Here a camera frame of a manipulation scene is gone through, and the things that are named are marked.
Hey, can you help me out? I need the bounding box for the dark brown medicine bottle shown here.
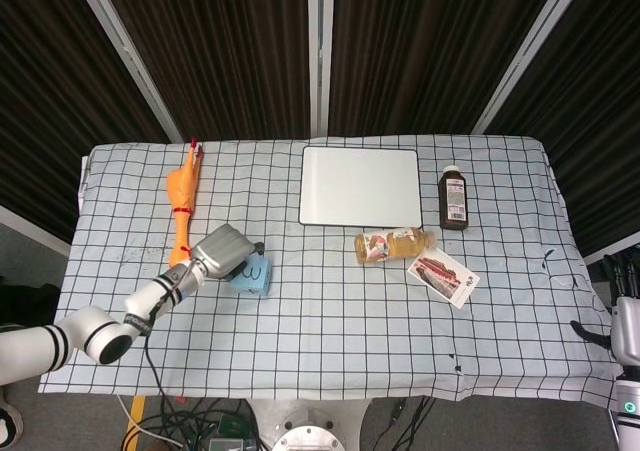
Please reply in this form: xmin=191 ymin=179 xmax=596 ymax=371
xmin=438 ymin=165 xmax=471 ymax=231

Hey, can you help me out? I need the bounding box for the tangled floor cable bundle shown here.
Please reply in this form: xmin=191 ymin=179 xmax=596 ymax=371
xmin=117 ymin=395 xmax=261 ymax=451

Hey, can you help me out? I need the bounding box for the white black-grid tablecloth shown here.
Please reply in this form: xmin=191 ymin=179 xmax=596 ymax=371
xmin=38 ymin=134 xmax=624 ymax=402

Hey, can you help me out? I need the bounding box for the tea bottle with illustrated label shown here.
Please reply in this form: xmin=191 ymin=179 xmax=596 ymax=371
xmin=354 ymin=226 xmax=439 ymax=266

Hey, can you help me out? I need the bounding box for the red palace postcard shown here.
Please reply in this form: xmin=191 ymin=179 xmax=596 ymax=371
xmin=406 ymin=249 xmax=481 ymax=308

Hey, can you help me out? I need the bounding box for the green circuit board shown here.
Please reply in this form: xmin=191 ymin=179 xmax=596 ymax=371
xmin=216 ymin=410 xmax=252 ymax=438

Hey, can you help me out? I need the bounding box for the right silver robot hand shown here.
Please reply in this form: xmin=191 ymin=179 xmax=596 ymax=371
xmin=570 ymin=253 xmax=640 ymax=367

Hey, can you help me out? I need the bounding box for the orange rubber chicken toy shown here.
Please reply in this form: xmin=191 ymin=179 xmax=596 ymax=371
xmin=167 ymin=137 xmax=205 ymax=268

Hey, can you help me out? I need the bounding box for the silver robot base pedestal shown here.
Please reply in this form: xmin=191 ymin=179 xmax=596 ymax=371
xmin=249 ymin=395 xmax=374 ymax=451

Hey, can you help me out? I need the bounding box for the white board with black rim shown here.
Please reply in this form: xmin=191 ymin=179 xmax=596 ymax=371
xmin=297 ymin=145 xmax=424 ymax=226

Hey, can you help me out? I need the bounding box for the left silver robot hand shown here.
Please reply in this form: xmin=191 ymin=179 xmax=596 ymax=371
xmin=191 ymin=223 xmax=266 ymax=280

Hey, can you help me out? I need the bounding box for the blue cube with black numbers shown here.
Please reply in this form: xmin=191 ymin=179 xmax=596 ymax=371
xmin=229 ymin=253 xmax=273 ymax=296

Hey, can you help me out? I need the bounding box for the aluminium frame post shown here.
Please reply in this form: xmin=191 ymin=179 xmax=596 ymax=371
xmin=306 ymin=0 xmax=335 ymax=140
xmin=69 ymin=0 xmax=184 ymax=142
xmin=472 ymin=0 xmax=599 ymax=135

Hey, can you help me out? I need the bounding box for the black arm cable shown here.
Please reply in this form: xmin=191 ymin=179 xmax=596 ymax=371
xmin=143 ymin=265 xmax=194 ymax=422

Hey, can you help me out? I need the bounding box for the black floor cable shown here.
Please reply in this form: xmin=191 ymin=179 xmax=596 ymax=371
xmin=382 ymin=395 xmax=439 ymax=451

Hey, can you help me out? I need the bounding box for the dark brown curtain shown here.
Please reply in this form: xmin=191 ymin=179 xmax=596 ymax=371
xmin=97 ymin=0 xmax=312 ymax=142
xmin=329 ymin=0 xmax=571 ymax=137
xmin=487 ymin=0 xmax=640 ymax=257
xmin=0 ymin=0 xmax=171 ymax=245

